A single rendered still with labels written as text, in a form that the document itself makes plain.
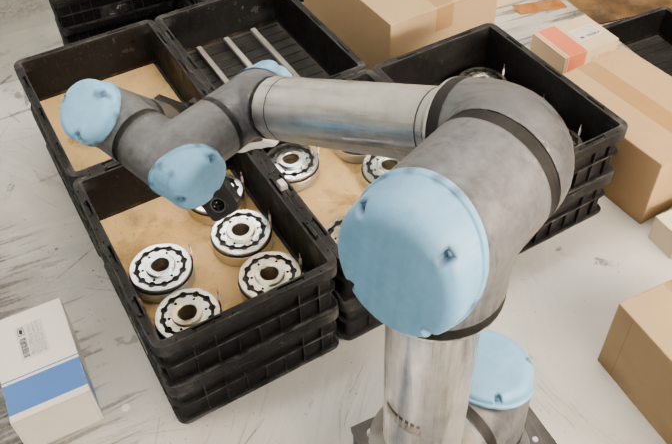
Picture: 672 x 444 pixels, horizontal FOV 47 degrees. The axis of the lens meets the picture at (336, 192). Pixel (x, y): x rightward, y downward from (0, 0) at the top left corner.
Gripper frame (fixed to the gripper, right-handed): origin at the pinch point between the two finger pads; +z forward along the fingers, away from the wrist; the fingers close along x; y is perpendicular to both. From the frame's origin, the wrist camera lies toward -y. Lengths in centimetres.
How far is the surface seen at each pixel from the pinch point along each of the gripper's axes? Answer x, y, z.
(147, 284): 24.2, -7.2, 1.0
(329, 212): -1.0, -6.1, 24.0
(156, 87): 24, 40, 31
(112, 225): 31.2, 8.3, 8.5
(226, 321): 10.5, -20.4, -5.0
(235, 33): 8, 49, 48
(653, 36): -84, 33, 182
